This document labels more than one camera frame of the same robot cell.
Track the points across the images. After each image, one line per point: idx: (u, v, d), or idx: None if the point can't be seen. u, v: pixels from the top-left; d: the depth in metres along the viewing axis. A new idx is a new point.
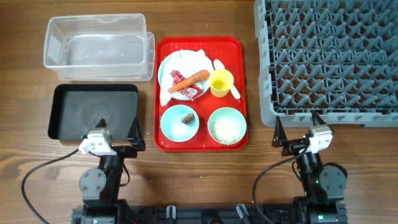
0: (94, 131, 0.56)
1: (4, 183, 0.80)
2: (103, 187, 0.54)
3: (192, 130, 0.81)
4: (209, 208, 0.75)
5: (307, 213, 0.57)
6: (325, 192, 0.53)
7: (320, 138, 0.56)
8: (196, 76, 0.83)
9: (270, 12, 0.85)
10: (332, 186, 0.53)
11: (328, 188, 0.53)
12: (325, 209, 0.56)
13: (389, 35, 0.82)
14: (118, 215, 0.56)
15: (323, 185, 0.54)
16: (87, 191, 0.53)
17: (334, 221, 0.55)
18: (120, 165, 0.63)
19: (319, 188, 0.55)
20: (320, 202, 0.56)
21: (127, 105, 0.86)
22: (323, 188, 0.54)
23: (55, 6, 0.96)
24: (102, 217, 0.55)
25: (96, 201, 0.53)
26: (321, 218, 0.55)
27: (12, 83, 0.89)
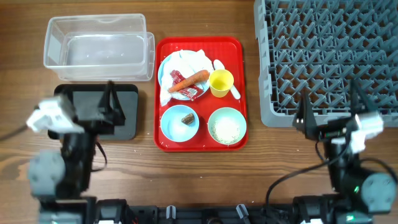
0: (48, 102, 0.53)
1: (4, 183, 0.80)
2: (59, 177, 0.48)
3: (192, 130, 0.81)
4: (209, 208, 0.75)
5: (333, 214, 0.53)
6: (367, 205, 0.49)
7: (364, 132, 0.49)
8: (196, 77, 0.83)
9: (270, 12, 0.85)
10: (375, 200, 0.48)
11: (370, 199, 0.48)
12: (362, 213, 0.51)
13: (389, 35, 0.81)
14: (86, 212, 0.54)
15: (364, 194, 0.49)
16: (39, 182, 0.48)
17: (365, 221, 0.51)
18: (89, 147, 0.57)
19: (357, 196, 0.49)
20: (357, 208, 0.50)
21: (127, 105, 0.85)
22: (364, 202, 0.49)
23: (55, 6, 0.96)
24: (66, 213, 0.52)
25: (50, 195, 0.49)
26: (350, 219, 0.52)
27: (12, 83, 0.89)
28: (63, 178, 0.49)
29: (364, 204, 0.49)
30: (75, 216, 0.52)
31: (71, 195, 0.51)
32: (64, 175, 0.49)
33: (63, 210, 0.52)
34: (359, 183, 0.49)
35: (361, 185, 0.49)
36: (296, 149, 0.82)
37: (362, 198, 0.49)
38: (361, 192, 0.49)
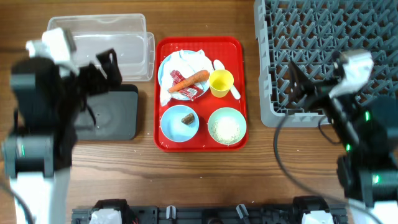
0: (49, 32, 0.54)
1: (4, 183, 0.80)
2: (43, 72, 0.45)
3: (192, 130, 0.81)
4: (209, 208, 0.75)
5: (355, 170, 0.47)
6: (382, 127, 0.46)
7: (351, 68, 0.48)
8: (196, 77, 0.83)
9: (270, 12, 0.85)
10: (396, 140, 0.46)
11: (393, 135, 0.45)
12: (387, 170, 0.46)
13: (389, 35, 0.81)
14: (56, 137, 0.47)
15: (388, 130, 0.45)
16: (19, 79, 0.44)
17: (394, 177, 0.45)
18: (84, 92, 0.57)
19: (377, 136, 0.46)
20: (377, 159, 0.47)
21: (127, 106, 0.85)
22: (387, 144, 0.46)
23: (55, 6, 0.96)
24: (38, 135, 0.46)
25: (28, 92, 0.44)
26: (377, 182, 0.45)
27: (12, 83, 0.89)
28: (43, 101, 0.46)
29: (384, 146, 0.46)
30: (44, 146, 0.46)
31: (49, 117, 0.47)
32: (43, 93, 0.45)
33: (30, 137, 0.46)
34: (370, 113, 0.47)
35: (377, 116, 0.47)
36: (296, 149, 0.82)
37: (384, 143, 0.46)
38: (385, 129, 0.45)
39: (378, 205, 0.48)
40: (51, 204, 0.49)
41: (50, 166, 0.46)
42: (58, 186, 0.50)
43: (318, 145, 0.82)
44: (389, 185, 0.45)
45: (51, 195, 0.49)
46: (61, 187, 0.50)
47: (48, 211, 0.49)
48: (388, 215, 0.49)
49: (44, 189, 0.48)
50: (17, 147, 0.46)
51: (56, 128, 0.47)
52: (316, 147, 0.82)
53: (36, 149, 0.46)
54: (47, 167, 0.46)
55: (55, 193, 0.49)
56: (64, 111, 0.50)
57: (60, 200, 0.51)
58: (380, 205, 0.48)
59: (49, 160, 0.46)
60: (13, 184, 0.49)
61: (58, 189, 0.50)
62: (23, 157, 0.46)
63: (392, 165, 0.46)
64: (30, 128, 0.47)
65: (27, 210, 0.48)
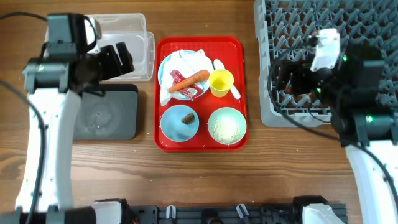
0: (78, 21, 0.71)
1: (4, 183, 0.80)
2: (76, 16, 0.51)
3: (192, 130, 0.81)
4: (209, 208, 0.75)
5: (346, 118, 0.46)
6: (361, 68, 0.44)
7: (319, 54, 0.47)
8: (196, 76, 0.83)
9: (270, 12, 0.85)
10: (372, 73, 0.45)
11: (370, 66, 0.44)
12: (377, 111, 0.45)
13: (389, 34, 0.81)
14: (73, 64, 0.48)
15: (365, 62, 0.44)
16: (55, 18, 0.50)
17: (383, 121, 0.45)
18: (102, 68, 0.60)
19: (352, 75, 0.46)
20: (363, 98, 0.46)
21: (127, 105, 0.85)
22: (365, 80, 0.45)
23: (54, 6, 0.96)
24: (56, 61, 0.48)
25: (63, 28, 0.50)
26: (370, 121, 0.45)
27: (12, 83, 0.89)
28: (71, 36, 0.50)
29: (364, 83, 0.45)
30: (61, 70, 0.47)
31: (71, 49, 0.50)
32: (73, 28, 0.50)
33: (51, 60, 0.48)
34: (348, 52, 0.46)
35: (353, 53, 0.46)
36: (296, 149, 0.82)
37: (362, 79, 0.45)
38: (362, 63, 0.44)
39: (373, 144, 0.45)
40: (61, 132, 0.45)
41: (64, 82, 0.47)
42: (67, 112, 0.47)
43: (318, 144, 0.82)
44: (380, 126, 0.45)
45: (64, 121, 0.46)
46: (71, 116, 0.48)
47: (56, 143, 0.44)
48: (384, 154, 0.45)
49: (56, 116, 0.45)
50: (36, 70, 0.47)
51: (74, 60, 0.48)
52: (316, 147, 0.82)
53: (53, 68, 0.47)
54: (62, 81, 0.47)
55: (66, 120, 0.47)
56: (84, 57, 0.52)
57: (70, 130, 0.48)
58: (375, 144, 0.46)
59: (64, 78, 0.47)
60: (30, 97, 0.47)
61: (69, 119, 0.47)
62: (43, 68, 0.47)
63: (375, 106, 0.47)
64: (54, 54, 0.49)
65: (43, 135, 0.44)
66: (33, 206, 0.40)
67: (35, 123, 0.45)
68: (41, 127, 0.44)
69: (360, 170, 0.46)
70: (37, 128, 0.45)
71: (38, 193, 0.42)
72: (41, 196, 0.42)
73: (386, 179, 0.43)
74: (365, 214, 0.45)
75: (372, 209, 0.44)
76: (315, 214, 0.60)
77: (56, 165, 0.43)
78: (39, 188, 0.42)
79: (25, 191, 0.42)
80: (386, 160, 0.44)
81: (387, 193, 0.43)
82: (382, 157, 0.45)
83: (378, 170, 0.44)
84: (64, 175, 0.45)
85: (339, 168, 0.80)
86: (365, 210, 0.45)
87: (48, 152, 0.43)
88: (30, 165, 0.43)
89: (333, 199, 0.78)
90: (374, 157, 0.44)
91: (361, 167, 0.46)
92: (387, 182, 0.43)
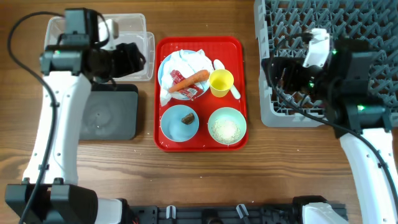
0: None
1: (4, 183, 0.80)
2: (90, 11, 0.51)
3: (192, 130, 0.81)
4: (209, 208, 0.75)
5: (339, 109, 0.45)
6: (350, 57, 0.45)
7: (314, 49, 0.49)
8: (196, 76, 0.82)
9: (270, 12, 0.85)
10: (362, 64, 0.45)
11: (358, 59, 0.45)
12: (370, 101, 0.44)
13: (389, 35, 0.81)
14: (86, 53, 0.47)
15: (354, 54, 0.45)
16: (71, 14, 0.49)
17: (375, 110, 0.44)
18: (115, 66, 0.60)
19: (342, 67, 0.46)
20: (356, 88, 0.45)
21: (127, 106, 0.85)
22: (355, 71, 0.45)
23: (54, 6, 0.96)
24: (71, 48, 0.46)
25: (80, 20, 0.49)
26: (362, 110, 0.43)
27: (12, 83, 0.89)
28: (84, 27, 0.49)
29: (354, 74, 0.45)
30: (75, 56, 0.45)
31: (85, 39, 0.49)
32: (89, 22, 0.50)
33: (64, 48, 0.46)
34: (337, 45, 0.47)
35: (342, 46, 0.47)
36: (296, 149, 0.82)
37: (352, 70, 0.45)
38: (351, 54, 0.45)
39: (366, 132, 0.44)
40: (71, 112, 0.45)
41: (79, 66, 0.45)
42: (78, 94, 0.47)
43: (318, 144, 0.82)
44: (373, 114, 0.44)
45: (76, 101, 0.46)
46: (83, 99, 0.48)
47: (66, 122, 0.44)
48: (378, 140, 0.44)
49: (68, 96, 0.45)
50: (51, 57, 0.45)
51: (88, 48, 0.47)
52: (316, 147, 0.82)
53: (67, 55, 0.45)
54: (74, 65, 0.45)
55: (78, 101, 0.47)
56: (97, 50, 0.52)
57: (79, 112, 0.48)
58: (369, 131, 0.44)
59: (78, 63, 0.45)
60: (45, 78, 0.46)
61: (80, 102, 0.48)
62: (55, 55, 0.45)
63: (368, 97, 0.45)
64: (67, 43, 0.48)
65: (55, 114, 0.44)
66: (40, 178, 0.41)
67: (47, 101, 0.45)
68: (53, 105, 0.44)
69: (355, 157, 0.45)
70: (49, 106, 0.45)
71: (45, 167, 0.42)
72: (48, 170, 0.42)
73: (380, 165, 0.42)
74: (362, 203, 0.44)
75: (369, 196, 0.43)
76: (315, 213, 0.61)
77: (64, 143, 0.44)
78: (46, 162, 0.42)
79: (33, 165, 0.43)
80: (380, 145, 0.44)
81: (382, 180, 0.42)
82: (375, 143, 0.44)
83: (372, 157, 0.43)
84: (72, 154, 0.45)
85: (339, 168, 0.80)
86: (362, 198, 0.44)
87: (58, 130, 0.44)
88: (40, 140, 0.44)
89: (333, 199, 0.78)
90: (368, 144, 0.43)
91: (356, 155, 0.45)
92: (382, 168, 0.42)
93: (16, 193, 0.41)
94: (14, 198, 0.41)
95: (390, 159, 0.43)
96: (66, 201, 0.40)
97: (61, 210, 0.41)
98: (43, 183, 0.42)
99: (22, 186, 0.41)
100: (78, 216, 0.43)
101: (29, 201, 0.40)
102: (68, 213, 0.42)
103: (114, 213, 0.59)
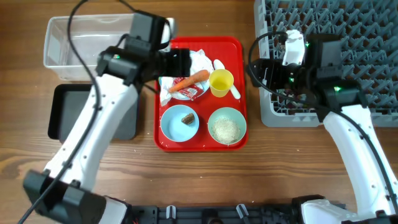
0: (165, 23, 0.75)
1: (4, 183, 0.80)
2: (157, 21, 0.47)
3: (192, 130, 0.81)
4: (209, 208, 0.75)
5: (318, 91, 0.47)
6: (320, 45, 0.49)
7: (291, 47, 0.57)
8: (196, 77, 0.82)
9: (270, 12, 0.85)
10: (331, 51, 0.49)
11: (328, 46, 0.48)
12: (348, 82, 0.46)
13: (389, 35, 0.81)
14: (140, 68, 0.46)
15: (324, 43, 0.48)
16: (138, 20, 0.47)
17: (351, 90, 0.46)
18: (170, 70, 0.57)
19: (316, 56, 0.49)
20: (329, 72, 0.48)
21: None
22: (327, 58, 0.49)
23: (54, 6, 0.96)
24: (128, 59, 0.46)
25: (145, 30, 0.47)
26: (338, 91, 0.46)
27: (12, 83, 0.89)
28: (150, 37, 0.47)
29: (327, 60, 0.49)
30: (130, 68, 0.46)
31: (146, 48, 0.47)
32: (157, 32, 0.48)
33: (125, 53, 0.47)
34: (309, 39, 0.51)
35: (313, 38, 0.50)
36: (296, 149, 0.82)
37: (324, 58, 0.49)
38: (321, 43, 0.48)
39: (346, 109, 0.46)
40: (110, 119, 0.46)
41: (132, 78, 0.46)
42: (122, 104, 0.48)
43: (318, 144, 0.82)
44: (349, 94, 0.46)
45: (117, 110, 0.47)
46: (123, 107, 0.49)
47: (101, 127, 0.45)
48: (358, 115, 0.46)
49: (112, 103, 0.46)
50: (111, 60, 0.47)
51: (147, 61, 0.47)
52: (316, 147, 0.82)
53: (124, 64, 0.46)
54: (129, 76, 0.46)
55: (119, 109, 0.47)
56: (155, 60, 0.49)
57: (115, 121, 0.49)
58: (349, 108, 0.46)
59: (130, 76, 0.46)
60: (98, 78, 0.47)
61: (119, 111, 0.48)
62: (114, 60, 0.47)
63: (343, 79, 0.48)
64: (129, 46, 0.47)
65: (94, 116, 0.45)
66: (60, 175, 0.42)
67: (91, 101, 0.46)
68: (96, 108, 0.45)
69: (339, 134, 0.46)
70: (91, 107, 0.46)
71: (69, 165, 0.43)
72: (71, 168, 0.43)
73: (362, 136, 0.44)
74: (352, 177, 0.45)
75: (356, 168, 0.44)
76: (313, 206, 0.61)
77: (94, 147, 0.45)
78: (71, 160, 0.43)
79: (60, 158, 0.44)
80: (359, 119, 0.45)
81: (365, 150, 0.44)
82: (355, 116, 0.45)
83: (354, 129, 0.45)
84: (95, 160, 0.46)
85: (339, 168, 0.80)
86: (352, 172, 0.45)
87: (93, 135, 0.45)
88: (74, 136, 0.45)
89: (333, 199, 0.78)
90: (347, 119, 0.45)
91: (338, 132, 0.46)
92: (364, 139, 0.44)
93: (34, 182, 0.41)
94: (32, 186, 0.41)
95: (370, 130, 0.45)
96: (76, 205, 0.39)
97: (69, 212, 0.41)
98: (64, 182, 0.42)
99: (41, 177, 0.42)
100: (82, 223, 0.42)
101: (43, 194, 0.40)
102: (74, 216, 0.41)
103: (116, 215, 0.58)
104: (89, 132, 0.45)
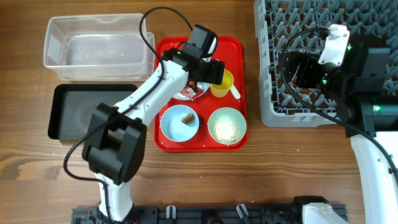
0: None
1: (4, 183, 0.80)
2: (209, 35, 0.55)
3: (192, 130, 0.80)
4: (209, 208, 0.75)
5: (356, 104, 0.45)
6: (367, 51, 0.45)
7: (331, 46, 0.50)
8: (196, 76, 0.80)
9: (270, 12, 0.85)
10: (377, 61, 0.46)
11: (375, 55, 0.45)
12: (387, 101, 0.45)
13: (389, 35, 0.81)
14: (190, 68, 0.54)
15: (370, 50, 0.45)
16: (195, 33, 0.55)
17: (391, 112, 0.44)
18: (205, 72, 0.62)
19: (357, 63, 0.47)
20: (370, 86, 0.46)
21: None
22: (369, 68, 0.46)
23: (54, 6, 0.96)
24: (181, 58, 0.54)
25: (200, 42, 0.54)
26: (377, 111, 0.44)
27: (12, 83, 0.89)
28: (203, 45, 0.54)
29: (369, 70, 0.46)
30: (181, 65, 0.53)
31: (199, 53, 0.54)
32: (209, 43, 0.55)
33: (183, 54, 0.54)
34: (353, 41, 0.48)
35: (357, 42, 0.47)
36: (296, 149, 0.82)
37: (367, 68, 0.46)
38: (366, 49, 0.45)
39: (380, 135, 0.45)
40: (166, 91, 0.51)
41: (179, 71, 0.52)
42: (176, 84, 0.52)
43: (318, 145, 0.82)
44: (388, 116, 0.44)
45: (173, 84, 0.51)
46: (173, 89, 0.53)
47: (161, 92, 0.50)
48: (391, 145, 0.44)
49: (172, 78, 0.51)
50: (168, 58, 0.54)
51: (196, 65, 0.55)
52: (316, 147, 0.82)
53: (179, 62, 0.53)
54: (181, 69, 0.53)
55: (174, 86, 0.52)
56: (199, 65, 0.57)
57: (166, 98, 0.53)
58: (382, 133, 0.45)
59: (180, 70, 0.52)
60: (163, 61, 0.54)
61: (171, 90, 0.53)
62: (176, 57, 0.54)
63: (381, 94, 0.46)
64: (185, 51, 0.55)
65: (158, 83, 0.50)
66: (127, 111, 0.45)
67: (155, 74, 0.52)
68: (161, 76, 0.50)
69: (365, 160, 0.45)
70: (156, 77, 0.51)
71: (135, 106, 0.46)
72: (136, 110, 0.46)
73: (391, 171, 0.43)
74: (367, 201, 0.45)
75: (375, 199, 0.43)
76: (315, 212, 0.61)
77: (155, 105, 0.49)
78: (137, 104, 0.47)
79: (124, 101, 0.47)
80: (392, 150, 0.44)
81: (391, 185, 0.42)
82: (387, 147, 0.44)
83: (384, 160, 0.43)
84: (149, 119, 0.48)
85: (339, 168, 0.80)
86: (367, 197, 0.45)
87: (156, 96, 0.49)
88: (140, 89, 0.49)
89: (333, 199, 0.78)
90: (379, 147, 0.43)
91: (365, 158, 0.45)
92: (392, 174, 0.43)
93: (102, 112, 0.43)
94: (99, 115, 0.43)
95: None
96: (137, 137, 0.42)
97: (123, 144, 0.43)
98: (128, 117, 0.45)
99: (111, 108, 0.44)
100: (129, 164, 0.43)
101: (109, 121, 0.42)
102: (126, 152, 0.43)
103: (126, 204, 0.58)
104: (152, 93, 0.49)
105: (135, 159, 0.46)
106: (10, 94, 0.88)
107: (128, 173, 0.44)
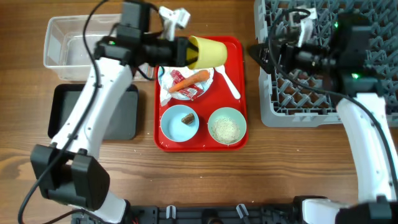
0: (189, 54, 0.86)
1: (4, 183, 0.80)
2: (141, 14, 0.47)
3: (192, 130, 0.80)
4: (209, 208, 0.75)
5: (337, 75, 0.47)
6: (349, 28, 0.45)
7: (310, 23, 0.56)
8: (196, 76, 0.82)
9: (270, 12, 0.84)
10: (360, 37, 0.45)
11: (358, 32, 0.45)
12: (369, 72, 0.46)
13: (389, 35, 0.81)
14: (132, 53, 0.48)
15: (354, 28, 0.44)
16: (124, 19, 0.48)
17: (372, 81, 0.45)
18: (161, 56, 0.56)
19: (342, 39, 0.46)
20: (352, 60, 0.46)
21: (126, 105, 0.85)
22: (354, 43, 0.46)
23: (54, 6, 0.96)
24: (117, 46, 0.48)
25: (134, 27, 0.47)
26: (357, 79, 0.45)
27: (12, 83, 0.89)
28: (140, 23, 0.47)
29: (354, 45, 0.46)
30: (124, 53, 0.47)
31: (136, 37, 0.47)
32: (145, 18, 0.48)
33: (119, 43, 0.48)
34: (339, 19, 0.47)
35: (344, 20, 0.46)
36: (296, 149, 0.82)
37: (351, 43, 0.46)
38: (352, 27, 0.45)
39: (361, 97, 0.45)
40: (109, 96, 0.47)
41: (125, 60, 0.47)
42: (120, 83, 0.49)
43: (318, 145, 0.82)
44: (368, 84, 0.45)
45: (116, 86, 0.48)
46: (122, 87, 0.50)
47: (103, 102, 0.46)
48: (372, 104, 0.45)
49: (111, 81, 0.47)
50: (104, 51, 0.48)
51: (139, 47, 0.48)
52: (316, 147, 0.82)
53: (119, 51, 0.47)
54: (124, 58, 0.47)
55: (117, 86, 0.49)
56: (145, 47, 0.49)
57: (114, 98, 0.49)
58: (364, 97, 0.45)
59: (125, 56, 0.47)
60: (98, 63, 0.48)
61: (117, 89, 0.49)
62: (109, 48, 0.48)
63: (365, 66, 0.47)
64: (117, 38, 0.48)
65: (95, 93, 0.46)
66: (66, 145, 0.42)
67: (91, 82, 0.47)
68: (96, 85, 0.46)
69: (349, 122, 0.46)
70: (91, 86, 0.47)
71: (74, 135, 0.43)
72: (76, 140, 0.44)
73: (374, 124, 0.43)
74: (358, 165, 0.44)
75: (365, 160, 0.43)
76: (315, 204, 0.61)
77: (98, 116, 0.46)
78: (76, 132, 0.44)
79: (63, 132, 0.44)
80: (374, 107, 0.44)
81: (376, 138, 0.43)
82: (369, 105, 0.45)
83: (365, 117, 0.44)
84: (97, 132, 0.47)
85: (339, 168, 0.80)
86: (357, 160, 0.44)
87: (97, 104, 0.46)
88: (74, 112, 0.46)
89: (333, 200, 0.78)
90: (360, 106, 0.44)
91: (350, 120, 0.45)
92: (375, 127, 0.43)
93: (40, 156, 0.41)
94: (38, 160, 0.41)
95: (383, 120, 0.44)
96: (84, 173, 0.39)
97: (76, 182, 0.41)
98: (69, 152, 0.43)
99: (48, 149, 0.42)
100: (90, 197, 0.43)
101: (51, 165, 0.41)
102: (81, 187, 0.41)
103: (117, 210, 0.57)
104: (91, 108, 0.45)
105: (98, 185, 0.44)
106: (10, 94, 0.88)
107: (94, 201, 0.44)
